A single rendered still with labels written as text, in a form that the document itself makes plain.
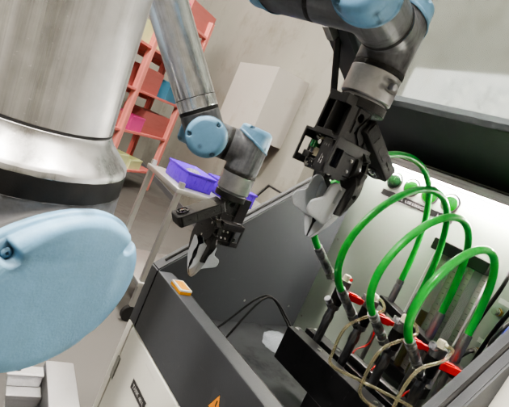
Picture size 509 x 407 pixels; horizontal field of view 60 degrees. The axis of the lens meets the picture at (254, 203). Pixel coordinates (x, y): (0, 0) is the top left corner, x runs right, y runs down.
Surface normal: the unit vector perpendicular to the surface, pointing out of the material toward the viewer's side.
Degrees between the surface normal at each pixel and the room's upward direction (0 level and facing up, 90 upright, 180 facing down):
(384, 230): 90
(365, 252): 90
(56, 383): 0
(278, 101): 90
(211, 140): 90
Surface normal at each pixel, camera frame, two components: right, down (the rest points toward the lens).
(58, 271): 0.71, 0.53
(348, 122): 0.54, 0.36
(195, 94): 0.19, 0.17
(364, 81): -0.37, -0.01
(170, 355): -0.74, -0.23
